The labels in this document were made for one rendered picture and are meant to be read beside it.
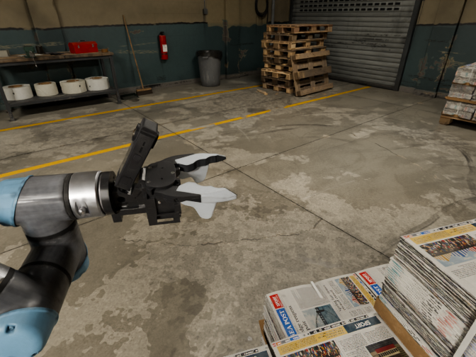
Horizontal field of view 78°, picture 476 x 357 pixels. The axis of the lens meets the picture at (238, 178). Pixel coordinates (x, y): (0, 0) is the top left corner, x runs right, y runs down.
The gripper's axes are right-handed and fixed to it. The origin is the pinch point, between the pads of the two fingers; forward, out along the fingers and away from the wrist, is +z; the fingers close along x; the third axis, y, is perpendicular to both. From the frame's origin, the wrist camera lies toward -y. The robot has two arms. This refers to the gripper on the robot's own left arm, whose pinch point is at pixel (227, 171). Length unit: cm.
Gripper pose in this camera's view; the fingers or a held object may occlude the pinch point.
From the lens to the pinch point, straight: 50.3
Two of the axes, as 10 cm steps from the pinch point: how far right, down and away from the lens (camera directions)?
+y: -0.3, 8.0, 6.0
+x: 1.9, 5.9, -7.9
